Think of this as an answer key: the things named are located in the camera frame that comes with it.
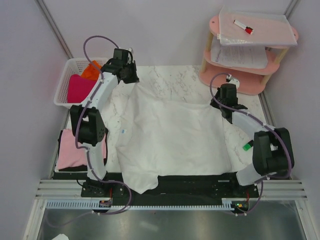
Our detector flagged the aluminium rail frame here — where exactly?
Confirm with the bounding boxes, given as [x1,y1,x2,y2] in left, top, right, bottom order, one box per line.
[23,179,318,240]

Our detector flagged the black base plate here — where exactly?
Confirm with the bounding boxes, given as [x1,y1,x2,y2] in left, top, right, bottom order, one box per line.
[51,171,292,204]

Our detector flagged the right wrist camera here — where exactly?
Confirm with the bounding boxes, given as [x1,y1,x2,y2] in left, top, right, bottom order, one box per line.
[225,74,240,89]

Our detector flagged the green capped marker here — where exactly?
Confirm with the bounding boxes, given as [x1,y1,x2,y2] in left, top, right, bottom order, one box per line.
[242,140,254,151]

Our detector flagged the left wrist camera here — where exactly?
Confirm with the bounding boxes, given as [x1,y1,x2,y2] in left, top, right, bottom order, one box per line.
[119,47,134,63]

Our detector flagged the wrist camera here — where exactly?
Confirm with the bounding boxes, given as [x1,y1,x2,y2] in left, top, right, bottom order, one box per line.
[225,74,240,89]
[119,47,134,63]

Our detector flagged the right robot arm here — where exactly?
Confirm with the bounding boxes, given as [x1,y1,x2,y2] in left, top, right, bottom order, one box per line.
[210,83,295,197]

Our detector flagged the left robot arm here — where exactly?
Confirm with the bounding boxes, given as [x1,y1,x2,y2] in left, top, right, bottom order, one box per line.
[70,48,140,197]

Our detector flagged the magenta folded t shirt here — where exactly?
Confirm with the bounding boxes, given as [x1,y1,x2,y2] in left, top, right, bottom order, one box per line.
[67,74,97,104]

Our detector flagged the white plastic basket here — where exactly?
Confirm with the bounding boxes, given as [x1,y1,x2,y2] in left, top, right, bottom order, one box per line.
[53,58,118,109]

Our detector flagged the black folded t shirt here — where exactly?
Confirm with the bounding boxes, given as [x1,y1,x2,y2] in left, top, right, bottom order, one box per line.
[57,128,109,173]

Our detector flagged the printed paper sheets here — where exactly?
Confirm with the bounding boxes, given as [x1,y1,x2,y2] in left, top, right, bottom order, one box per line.
[210,45,268,69]

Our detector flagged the white crumpled paper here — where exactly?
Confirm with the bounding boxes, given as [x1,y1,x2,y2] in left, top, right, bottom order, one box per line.
[51,233,69,240]

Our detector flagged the red white marker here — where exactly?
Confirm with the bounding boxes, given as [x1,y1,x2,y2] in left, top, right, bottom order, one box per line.
[233,19,254,35]

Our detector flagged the white t shirt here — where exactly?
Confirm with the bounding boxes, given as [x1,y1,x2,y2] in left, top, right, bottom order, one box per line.
[116,83,232,194]

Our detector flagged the orange t shirt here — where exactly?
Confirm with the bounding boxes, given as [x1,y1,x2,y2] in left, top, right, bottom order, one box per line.
[80,60,101,81]

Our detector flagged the translucent document folder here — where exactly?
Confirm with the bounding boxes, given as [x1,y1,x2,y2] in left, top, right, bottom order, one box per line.
[218,6,298,47]

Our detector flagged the pink three tier shelf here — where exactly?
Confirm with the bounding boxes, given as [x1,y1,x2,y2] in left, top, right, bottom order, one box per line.
[199,14,299,95]

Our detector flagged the white slotted cable duct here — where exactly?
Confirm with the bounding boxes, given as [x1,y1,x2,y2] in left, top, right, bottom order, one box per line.
[45,199,243,211]

